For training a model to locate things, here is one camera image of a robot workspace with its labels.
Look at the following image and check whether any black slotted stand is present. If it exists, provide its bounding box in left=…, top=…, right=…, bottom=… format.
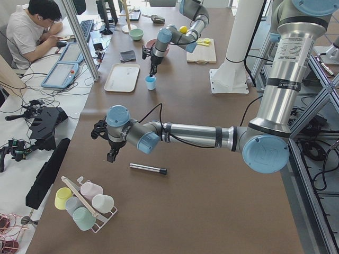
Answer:
left=29, top=107, right=68, bottom=151

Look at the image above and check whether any whole yellow lemon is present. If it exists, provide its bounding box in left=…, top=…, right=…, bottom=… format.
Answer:
left=179, top=26, right=188, bottom=34

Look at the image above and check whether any light blue plastic cup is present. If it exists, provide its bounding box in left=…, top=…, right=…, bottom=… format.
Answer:
left=145, top=76, right=156, bottom=90

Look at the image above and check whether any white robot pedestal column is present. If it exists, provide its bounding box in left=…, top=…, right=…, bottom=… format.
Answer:
left=210, top=0, right=265, bottom=94

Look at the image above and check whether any pink bowl of ice cubes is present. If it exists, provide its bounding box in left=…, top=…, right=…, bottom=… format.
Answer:
left=146, top=38, right=170, bottom=57

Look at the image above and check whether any blue teach pendant near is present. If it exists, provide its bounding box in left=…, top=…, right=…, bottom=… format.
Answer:
left=41, top=62, right=79, bottom=89

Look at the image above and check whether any mint green plastic cup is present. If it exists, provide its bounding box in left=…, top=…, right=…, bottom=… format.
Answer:
left=72, top=207, right=96, bottom=231

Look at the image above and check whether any cream rabbit serving tray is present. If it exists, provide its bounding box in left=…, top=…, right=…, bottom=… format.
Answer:
left=104, top=63, right=140, bottom=93

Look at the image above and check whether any black computer mouse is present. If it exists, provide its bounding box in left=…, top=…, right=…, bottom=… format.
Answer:
left=56, top=40, right=68, bottom=48

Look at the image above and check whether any blue teach pendant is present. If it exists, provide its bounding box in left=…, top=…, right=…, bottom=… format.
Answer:
left=41, top=62, right=79, bottom=89
left=59, top=42, right=84, bottom=64

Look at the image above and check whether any yellow plastic cup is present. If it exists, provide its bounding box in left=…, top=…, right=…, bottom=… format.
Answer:
left=54, top=187, right=73, bottom=210

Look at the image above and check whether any steel muddler with black tip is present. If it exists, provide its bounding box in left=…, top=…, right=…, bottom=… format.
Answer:
left=129, top=163, right=167, bottom=175

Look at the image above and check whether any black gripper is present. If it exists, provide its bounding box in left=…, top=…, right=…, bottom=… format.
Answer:
left=91, top=116, right=126, bottom=162
left=142, top=45, right=163, bottom=77

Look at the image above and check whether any grey folded cloth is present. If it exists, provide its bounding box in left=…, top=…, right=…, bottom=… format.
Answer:
left=120, top=50, right=136, bottom=62

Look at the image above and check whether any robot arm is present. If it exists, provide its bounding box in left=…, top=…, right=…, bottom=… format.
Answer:
left=142, top=1, right=209, bottom=77
left=91, top=1, right=338, bottom=174

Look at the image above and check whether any wooden glass drying stand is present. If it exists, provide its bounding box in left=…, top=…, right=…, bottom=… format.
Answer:
left=119, top=0, right=137, bottom=34

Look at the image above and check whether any white wire cup rack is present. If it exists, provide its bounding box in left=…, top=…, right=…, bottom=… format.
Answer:
left=61, top=176, right=118, bottom=233

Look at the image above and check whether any mint green bowl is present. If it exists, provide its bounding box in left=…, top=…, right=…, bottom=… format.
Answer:
left=129, top=29, right=144, bottom=41

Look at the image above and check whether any white plastic cup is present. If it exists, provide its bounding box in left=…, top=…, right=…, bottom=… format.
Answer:
left=92, top=194, right=114, bottom=213

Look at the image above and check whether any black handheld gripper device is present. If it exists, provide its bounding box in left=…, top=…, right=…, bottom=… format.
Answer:
left=1, top=139, right=32, bottom=172

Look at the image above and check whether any steel ice scoop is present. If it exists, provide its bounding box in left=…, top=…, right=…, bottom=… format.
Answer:
left=142, top=14, right=165, bottom=24

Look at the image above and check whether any wooden cutting board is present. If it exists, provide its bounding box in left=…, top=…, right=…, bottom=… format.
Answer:
left=186, top=38, right=217, bottom=64

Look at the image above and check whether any grey plastic cup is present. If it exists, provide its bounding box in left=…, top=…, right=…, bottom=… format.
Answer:
left=65, top=196, right=83, bottom=216

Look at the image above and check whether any yellow plastic knife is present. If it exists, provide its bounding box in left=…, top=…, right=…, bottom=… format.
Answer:
left=197, top=41, right=210, bottom=47

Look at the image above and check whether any seated man in white shirt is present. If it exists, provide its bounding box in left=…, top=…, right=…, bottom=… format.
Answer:
left=6, top=0, right=63, bottom=70

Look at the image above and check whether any black keyboard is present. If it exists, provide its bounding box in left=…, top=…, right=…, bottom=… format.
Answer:
left=80, top=20, right=94, bottom=42

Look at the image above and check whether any blue teach pendant far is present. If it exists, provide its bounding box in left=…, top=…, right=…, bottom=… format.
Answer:
left=59, top=42, right=84, bottom=64

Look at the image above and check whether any aluminium frame post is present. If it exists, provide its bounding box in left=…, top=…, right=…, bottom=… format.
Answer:
left=61, top=0, right=100, bottom=81

